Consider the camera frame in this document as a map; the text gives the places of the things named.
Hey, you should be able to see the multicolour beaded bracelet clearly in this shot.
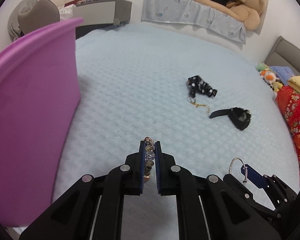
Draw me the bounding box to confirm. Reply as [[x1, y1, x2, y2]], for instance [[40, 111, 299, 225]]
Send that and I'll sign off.
[[143, 136, 156, 183]]

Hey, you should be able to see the large silver ring bangle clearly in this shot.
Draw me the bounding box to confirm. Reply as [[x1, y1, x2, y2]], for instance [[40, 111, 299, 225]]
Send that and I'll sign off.
[[228, 157, 248, 184]]

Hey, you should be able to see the black wrist watch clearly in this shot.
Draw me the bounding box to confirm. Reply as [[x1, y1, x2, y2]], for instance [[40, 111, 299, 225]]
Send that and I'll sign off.
[[209, 107, 251, 131]]

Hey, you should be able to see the light blue bed blanket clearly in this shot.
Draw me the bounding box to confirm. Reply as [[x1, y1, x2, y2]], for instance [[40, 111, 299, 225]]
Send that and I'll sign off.
[[14, 21, 300, 240]]

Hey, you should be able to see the red floral quilt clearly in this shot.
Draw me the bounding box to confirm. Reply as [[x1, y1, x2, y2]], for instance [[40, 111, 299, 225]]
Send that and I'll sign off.
[[276, 86, 300, 173]]

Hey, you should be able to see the small plush toy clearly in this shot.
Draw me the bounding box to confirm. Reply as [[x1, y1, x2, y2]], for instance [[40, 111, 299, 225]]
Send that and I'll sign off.
[[255, 63, 283, 93]]

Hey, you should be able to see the blue pillow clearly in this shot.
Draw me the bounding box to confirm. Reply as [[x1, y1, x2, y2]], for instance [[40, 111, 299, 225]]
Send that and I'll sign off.
[[269, 66, 295, 86]]

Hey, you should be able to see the purple plastic tub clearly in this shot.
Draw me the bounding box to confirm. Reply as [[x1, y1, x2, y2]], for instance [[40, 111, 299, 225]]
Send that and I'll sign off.
[[0, 18, 82, 226]]

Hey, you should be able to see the grey upholstered headboard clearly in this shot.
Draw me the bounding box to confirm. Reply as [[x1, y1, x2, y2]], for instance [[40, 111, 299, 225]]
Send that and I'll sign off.
[[264, 36, 300, 75]]

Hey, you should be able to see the grey desk drawer unit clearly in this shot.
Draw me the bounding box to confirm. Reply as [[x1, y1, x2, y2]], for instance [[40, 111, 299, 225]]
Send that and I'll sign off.
[[65, 0, 132, 26]]

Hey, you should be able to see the blue patterned window blanket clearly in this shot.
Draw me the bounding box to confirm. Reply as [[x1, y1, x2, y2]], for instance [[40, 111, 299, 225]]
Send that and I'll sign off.
[[141, 0, 246, 44]]

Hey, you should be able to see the white plastic bag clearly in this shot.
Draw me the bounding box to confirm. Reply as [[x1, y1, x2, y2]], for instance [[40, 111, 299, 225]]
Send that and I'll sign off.
[[59, 4, 74, 21]]

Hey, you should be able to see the large tan teddy bear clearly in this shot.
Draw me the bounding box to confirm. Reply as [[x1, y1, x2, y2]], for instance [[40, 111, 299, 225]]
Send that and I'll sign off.
[[194, 0, 268, 31]]

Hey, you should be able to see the grey chair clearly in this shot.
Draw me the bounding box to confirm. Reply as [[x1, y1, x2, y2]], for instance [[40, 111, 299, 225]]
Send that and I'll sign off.
[[17, 0, 60, 35]]

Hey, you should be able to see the grey garment on chair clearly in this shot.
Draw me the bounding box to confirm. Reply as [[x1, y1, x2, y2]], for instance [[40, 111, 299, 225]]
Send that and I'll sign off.
[[7, 0, 38, 41]]

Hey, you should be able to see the black polka dot lanyard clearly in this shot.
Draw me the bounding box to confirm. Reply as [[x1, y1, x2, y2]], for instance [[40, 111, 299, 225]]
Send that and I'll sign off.
[[186, 74, 218, 115]]

